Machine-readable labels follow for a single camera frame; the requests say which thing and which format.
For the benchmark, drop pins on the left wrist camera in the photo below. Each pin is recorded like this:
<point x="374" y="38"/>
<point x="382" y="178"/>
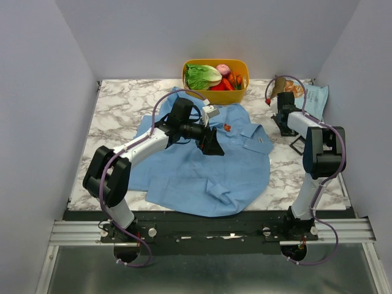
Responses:
<point x="208" y="112"/>

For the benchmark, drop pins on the yellow plastic basket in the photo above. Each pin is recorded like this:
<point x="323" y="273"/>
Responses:
<point x="222" y="97"/>

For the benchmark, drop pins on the red onion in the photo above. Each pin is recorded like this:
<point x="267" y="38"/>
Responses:
<point x="224" y="70"/>

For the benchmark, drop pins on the blue shirt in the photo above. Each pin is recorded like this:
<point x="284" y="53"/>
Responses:
<point x="183" y="179"/>

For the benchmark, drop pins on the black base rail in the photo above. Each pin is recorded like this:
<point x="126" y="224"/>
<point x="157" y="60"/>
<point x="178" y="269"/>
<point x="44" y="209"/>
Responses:
<point x="161" y="233"/>

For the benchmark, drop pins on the red leaf brooch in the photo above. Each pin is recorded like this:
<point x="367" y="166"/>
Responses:
<point x="227" y="127"/>

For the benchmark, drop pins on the red pepper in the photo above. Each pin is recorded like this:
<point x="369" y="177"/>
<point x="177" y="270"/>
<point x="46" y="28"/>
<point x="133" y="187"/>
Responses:
<point x="224" y="85"/>

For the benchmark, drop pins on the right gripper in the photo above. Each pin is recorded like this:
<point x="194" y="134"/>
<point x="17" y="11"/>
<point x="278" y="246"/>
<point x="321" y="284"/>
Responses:
<point x="283" y="128"/>

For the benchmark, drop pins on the blue chip bag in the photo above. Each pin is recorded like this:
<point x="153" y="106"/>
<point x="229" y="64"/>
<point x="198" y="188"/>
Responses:
<point x="316" y="97"/>

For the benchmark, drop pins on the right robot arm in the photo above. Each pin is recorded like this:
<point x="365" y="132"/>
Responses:
<point x="323" y="159"/>

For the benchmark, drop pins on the green lettuce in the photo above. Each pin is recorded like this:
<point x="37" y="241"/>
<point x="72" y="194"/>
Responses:
<point x="201" y="77"/>

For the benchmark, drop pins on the black display box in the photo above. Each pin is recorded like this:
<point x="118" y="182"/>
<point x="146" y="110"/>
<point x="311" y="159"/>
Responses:
<point x="298" y="145"/>

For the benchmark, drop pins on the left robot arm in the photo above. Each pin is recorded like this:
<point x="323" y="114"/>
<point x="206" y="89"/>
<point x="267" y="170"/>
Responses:
<point x="108" y="174"/>

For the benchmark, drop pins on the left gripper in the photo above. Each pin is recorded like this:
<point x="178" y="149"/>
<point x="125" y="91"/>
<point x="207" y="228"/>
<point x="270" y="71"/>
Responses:
<point x="210" y="146"/>

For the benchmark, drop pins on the orange carrots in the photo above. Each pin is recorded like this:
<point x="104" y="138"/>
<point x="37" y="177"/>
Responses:
<point x="235" y="80"/>

